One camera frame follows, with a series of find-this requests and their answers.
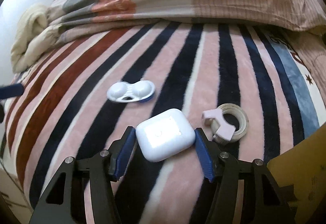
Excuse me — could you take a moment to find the tape roll with dispenser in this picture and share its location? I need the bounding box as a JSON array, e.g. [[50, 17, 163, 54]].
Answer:
[[202, 103, 249, 145]]

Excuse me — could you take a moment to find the white earbuds case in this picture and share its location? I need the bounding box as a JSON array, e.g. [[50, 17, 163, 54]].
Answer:
[[135, 109, 196, 163]]

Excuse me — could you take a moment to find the brown cardboard box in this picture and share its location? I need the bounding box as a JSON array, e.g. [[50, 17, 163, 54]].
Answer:
[[268, 125, 325, 223]]

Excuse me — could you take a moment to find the cream fluffy blanket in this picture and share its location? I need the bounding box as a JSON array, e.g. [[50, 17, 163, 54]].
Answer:
[[11, 4, 60, 73]]

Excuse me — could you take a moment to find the striped fleece blanket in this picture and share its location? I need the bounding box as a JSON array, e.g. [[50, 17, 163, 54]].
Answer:
[[5, 22, 325, 223]]

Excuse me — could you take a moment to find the white contact lens case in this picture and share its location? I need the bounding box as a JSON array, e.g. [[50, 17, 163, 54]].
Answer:
[[107, 80, 155, 104]]

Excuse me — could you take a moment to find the pink striped pillow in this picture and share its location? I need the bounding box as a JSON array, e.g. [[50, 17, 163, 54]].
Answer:
[[280, 0, 326, 92]]

